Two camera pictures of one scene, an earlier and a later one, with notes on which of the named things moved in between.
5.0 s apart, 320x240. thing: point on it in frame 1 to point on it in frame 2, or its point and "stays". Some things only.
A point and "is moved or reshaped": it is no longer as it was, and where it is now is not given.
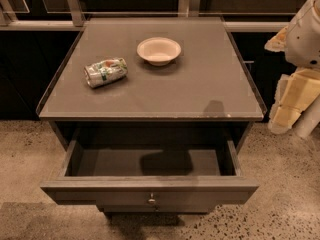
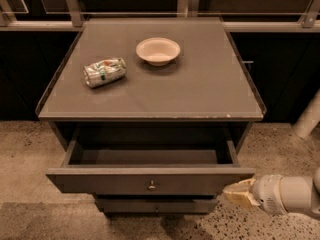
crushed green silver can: (106, 71) stays
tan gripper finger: (282, 118) to (241, 188)
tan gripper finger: (278, 42) to (241, 196)
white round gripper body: (304, 40) to (269, 193)
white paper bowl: (158, 51) stays
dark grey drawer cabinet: (152, 78) stays
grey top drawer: (152, 168) is moved or reshaped
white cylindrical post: (308, 120) stays
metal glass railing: (63, 7) stays
